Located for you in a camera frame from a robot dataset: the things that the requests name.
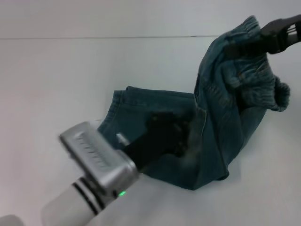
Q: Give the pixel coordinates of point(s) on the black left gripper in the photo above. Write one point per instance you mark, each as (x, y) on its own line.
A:
(155, 139)

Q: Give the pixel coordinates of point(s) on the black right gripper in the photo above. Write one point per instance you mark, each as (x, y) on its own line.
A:
(285, 40)

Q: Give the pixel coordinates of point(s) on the blue denim shorts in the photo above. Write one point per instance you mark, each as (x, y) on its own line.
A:
(221, 113)

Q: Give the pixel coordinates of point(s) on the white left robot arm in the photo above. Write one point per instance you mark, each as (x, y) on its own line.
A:
(65, 204)

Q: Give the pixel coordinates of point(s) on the silver ribbed wrist module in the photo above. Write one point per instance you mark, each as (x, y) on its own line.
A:
(98, 157)

